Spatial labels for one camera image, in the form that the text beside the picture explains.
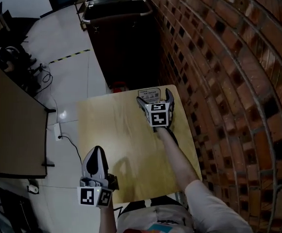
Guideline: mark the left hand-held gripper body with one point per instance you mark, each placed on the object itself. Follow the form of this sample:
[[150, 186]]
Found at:
[[87, 198]]

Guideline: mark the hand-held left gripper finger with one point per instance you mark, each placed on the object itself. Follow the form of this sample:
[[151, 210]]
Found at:
[[85, 169], [105, 165]]

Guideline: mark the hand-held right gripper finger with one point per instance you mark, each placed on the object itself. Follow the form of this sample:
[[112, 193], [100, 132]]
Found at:
[[141, 102], [170, 99]]

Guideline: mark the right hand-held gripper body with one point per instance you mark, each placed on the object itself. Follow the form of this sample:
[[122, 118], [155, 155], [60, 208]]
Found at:
[[158, 118]]

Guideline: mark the person's left forearm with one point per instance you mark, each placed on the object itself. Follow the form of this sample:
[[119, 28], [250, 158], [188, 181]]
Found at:
[[108, 220]]

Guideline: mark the person's right forearm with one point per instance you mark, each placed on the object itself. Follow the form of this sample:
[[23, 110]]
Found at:
[[177, 161]]

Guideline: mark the red stool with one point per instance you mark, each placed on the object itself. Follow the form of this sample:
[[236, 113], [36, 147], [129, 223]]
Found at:
[[119, 87]]

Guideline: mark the white power strip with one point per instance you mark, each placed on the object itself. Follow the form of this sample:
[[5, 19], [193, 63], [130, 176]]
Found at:
[[57, 131]]

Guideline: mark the dark service cart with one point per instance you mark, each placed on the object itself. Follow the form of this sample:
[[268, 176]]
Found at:
[[121, 45]]

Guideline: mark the black chair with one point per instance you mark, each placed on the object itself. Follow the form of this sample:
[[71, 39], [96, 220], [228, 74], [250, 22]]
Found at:
[[12, 210]]

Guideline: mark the yellow black striped floor tape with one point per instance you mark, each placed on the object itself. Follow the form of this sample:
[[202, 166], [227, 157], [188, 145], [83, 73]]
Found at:
[[69, 56]]

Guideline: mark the large brown table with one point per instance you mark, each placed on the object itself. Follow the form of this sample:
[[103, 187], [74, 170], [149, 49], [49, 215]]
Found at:
[[12, 120]]

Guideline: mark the person's white printed shirt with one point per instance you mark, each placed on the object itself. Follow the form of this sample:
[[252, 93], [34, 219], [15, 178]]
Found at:
[[211, 210]]

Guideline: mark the metal shelf trolley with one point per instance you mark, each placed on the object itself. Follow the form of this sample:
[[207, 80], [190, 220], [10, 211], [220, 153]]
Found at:
[[80, 11]]

